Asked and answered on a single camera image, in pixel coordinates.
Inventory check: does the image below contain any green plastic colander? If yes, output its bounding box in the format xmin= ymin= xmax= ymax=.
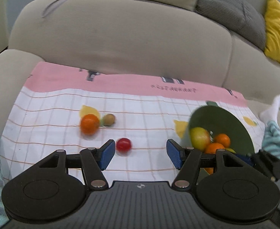
xmin=181 ymin=102 xmax=255 ymax=156

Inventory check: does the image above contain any beige sofa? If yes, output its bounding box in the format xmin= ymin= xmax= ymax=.
xmin=0 ymin=0 xmax=280 ymax=134

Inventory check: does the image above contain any orange mandarin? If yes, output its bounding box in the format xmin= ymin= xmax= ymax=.
xmin=204 ymin=143 xmax=225 ymax=175
xmin=80 ymin=114 xmax=99 ymax=135
xmin=213 ymin=133 xmax=231 ymax=148

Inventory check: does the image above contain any pink white checkered cloth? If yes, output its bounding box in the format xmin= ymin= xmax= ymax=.
xmin=0 ymin=62 xmax=265 ymax=183

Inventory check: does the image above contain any grey houndstooth cushion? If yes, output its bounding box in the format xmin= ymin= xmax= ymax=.
xmin=196 ymin=0 xmax=266 ymax=51

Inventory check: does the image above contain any right leg striped pyjama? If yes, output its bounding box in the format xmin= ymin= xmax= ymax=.
xmin=259 ymin=94 xmax=280 ymax=160

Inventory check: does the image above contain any yellow cushion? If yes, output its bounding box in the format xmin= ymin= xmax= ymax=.
xmin=264 ymin=0 xmax=280 ymax=63

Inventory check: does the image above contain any yellow-green pear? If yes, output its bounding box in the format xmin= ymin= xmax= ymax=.
xmin=190 ymin=127 xmax=211 ymax=152

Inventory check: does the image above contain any red cherry tomato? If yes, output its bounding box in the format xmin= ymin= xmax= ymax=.
xmin=116 ymin=138 xmax=132 ymax=152

